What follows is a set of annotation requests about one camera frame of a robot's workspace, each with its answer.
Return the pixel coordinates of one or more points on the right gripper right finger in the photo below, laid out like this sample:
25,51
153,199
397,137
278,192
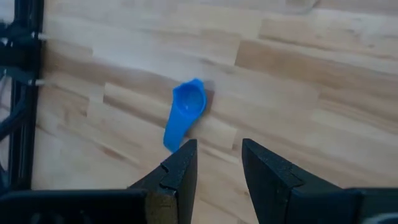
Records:
267,186

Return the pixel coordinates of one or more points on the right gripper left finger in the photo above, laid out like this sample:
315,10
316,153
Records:
177,186

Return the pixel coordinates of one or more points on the blue measuring cup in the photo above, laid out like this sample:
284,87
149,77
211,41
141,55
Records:
186,102

